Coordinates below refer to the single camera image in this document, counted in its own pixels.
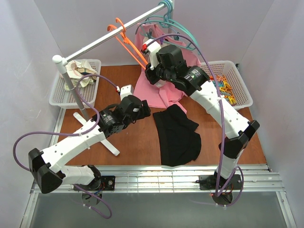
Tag black underwear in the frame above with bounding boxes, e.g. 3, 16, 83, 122
153, 104, 201, 167

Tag orange plastic hanger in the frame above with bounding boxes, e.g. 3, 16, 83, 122
115, 18, 148, 70

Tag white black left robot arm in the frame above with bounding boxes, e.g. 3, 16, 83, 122
28, 95, 151, 194

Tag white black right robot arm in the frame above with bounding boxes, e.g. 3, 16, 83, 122
142, 42, 260, 190

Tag teal clip hanger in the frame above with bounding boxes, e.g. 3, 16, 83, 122
135, 23, 188, 49

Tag teal plastic hanger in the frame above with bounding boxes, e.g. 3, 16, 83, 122
159, 0, 199, 46

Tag pink t-shirt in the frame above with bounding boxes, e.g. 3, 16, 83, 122
133, 22, 201, 116

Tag white clothes basket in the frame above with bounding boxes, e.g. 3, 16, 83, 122
49, 59, 101, 109

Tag pile of colourful clothespins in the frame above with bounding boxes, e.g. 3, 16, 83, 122
210, 74, 237, 106

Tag pile of light clothes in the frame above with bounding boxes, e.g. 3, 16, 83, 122
66, 59, 97, 88

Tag white clothespin basket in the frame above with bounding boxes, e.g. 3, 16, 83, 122
209, 60, 253, 110

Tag white metal clothes rack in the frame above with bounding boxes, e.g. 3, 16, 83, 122
52, 0, 177, 157

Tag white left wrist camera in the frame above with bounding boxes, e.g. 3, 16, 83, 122
116, 85, 134, 100

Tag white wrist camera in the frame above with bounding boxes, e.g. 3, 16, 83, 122
142, 39, 161, 70
116, 85, 134, 100

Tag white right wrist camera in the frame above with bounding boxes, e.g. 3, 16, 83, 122
142, 39, 161, 70

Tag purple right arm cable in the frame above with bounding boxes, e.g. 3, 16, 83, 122
142, 33, 244, 208

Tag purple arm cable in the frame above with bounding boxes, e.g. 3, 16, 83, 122
142, 33, 244, 208
13, 74, 122, 219

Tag aluminium rail frame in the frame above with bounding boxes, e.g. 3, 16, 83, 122
19, 108, 297, 228

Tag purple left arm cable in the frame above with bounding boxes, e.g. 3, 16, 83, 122
13, 74, 122, 219

